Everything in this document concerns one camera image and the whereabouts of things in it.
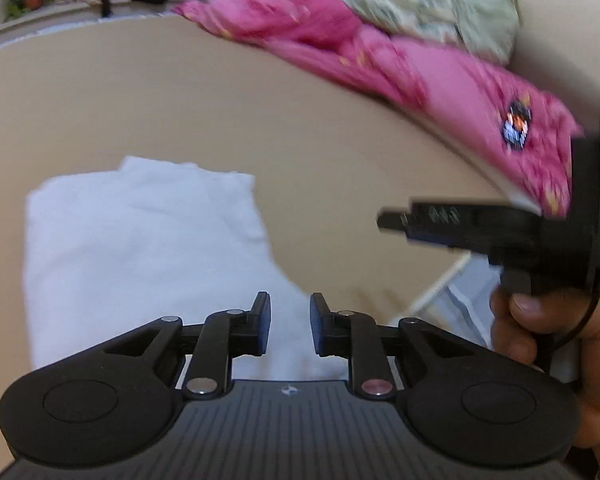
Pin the pink printed blanket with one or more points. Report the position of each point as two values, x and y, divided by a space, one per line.
330 35

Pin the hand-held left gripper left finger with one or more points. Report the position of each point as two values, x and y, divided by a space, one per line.
266 322

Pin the small white garment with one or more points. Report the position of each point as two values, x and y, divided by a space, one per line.
145 250

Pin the white windowsill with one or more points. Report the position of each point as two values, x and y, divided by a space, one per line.
55 16

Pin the pale green floral blanket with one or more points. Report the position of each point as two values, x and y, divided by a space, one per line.
430 0

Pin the light blue striped cloth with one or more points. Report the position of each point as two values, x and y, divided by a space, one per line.
462 310

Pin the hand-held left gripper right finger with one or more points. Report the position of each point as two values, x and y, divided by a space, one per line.
316 327

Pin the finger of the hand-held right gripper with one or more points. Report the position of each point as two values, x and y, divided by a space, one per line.
445 225

